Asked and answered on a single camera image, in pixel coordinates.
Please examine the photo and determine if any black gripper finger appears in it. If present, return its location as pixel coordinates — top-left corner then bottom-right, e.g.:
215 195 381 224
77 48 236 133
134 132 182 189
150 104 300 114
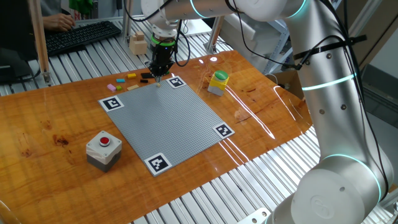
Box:
158 61 175 83
148 63 160 83

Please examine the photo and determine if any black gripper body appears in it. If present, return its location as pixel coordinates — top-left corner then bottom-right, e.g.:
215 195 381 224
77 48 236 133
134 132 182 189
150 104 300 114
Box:
150 45 175 68

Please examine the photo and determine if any grey Lego baseplate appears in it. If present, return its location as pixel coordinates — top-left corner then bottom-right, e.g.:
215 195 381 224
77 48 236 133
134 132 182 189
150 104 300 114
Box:
98 75 236 177

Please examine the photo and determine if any person's bare hand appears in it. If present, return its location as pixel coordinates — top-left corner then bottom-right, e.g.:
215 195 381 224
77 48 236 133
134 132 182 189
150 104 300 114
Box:
48 12 76 32

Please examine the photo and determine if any black white fiducial marker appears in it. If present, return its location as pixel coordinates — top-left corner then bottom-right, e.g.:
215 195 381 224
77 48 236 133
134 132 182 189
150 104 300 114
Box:
143 152 173 177
212 123 236 139
165 75 187 90

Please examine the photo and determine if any beige block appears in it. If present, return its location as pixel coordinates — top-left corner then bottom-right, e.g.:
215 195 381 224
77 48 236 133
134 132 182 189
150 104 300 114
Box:
129 34 149 56

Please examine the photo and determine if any white flat board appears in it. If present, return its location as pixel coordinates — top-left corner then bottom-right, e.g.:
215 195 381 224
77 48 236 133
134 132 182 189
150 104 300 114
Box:
180 19 213 37

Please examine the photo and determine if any fiducial marker with C pattern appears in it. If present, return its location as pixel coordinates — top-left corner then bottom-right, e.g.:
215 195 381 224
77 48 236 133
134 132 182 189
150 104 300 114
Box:
98 95 125 113

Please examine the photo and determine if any yellow and grey button box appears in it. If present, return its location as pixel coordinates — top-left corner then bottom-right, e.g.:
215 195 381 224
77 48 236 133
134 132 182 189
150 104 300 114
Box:
207 70 230 96

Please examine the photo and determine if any black computer keyboard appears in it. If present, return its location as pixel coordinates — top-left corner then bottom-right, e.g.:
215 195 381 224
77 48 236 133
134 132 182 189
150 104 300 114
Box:
45 20 122 57

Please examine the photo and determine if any green cloth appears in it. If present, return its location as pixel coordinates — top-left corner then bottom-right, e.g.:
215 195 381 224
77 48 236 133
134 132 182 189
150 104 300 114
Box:
68 0 94 16

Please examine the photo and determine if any grey box with red button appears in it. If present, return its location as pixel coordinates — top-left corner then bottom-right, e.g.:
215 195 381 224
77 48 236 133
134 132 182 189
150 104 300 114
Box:
85 130 123 173

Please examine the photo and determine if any person in grey shirt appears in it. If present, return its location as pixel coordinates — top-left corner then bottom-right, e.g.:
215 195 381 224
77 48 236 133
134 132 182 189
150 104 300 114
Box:
39 0 71 16

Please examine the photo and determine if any black computer monitor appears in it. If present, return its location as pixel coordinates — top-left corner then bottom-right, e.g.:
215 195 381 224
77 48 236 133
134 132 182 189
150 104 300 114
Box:
0 0 43 85

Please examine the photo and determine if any wood grain mat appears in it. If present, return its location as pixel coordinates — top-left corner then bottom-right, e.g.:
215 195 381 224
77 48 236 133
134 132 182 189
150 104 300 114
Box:
0 50 313 224

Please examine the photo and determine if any brown cardboard panel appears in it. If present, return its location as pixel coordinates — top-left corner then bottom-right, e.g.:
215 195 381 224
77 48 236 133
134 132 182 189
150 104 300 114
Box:
341 0 398 69

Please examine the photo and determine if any dark grey cabinet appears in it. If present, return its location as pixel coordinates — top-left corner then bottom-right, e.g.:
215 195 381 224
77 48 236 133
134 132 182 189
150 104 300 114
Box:
360 63 398 128

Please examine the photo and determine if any green flange adapter ring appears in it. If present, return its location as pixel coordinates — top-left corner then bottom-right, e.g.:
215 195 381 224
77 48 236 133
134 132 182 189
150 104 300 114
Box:
150 33 177 47

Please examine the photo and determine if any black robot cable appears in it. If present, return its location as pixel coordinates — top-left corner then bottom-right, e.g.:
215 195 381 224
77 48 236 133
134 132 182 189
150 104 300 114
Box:
225 0 389 200
172 20 191 68

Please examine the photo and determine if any aluminium frame post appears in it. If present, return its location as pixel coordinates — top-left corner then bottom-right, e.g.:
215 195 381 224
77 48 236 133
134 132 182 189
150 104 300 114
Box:
203 17 225 55
121 0 134 44

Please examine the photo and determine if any grey metal shelf frame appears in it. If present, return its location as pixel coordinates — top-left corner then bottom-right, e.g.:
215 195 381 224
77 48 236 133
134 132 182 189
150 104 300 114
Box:
264 18 296 75

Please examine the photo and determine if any wooden frame post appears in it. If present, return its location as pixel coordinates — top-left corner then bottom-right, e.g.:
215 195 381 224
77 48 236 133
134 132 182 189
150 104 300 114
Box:
27 0 52 86

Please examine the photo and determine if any black cable strap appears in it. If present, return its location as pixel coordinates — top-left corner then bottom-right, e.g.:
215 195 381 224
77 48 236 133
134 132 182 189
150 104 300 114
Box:
292 34 368 62

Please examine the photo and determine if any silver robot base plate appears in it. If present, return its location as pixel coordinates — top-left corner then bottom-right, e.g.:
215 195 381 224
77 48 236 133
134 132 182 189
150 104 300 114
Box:
236 207 272 224

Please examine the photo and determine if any aluminium frame bar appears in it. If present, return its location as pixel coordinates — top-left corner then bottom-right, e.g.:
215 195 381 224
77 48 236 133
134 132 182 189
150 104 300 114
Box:
346 0 382 37

